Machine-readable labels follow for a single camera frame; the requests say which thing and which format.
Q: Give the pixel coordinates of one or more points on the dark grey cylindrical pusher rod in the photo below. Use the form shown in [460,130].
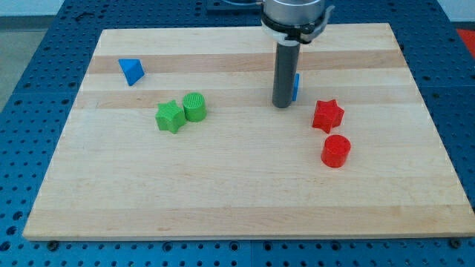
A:
[286,61]

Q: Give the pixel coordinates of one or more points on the blue cube block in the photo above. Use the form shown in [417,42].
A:
[295,87]

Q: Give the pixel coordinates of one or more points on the red star block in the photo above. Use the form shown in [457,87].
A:
[327,115]

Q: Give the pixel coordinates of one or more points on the green cylinder block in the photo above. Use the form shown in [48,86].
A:
[195,107]

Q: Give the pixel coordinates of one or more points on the red cylinder block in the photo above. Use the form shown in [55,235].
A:
[335,151]

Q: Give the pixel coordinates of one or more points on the green star block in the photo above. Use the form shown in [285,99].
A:
[170,117]

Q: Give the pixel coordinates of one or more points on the light wooden board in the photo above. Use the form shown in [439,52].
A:
[248,170]

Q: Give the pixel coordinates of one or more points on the blue triangular prism block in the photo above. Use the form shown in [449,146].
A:
[132,70]

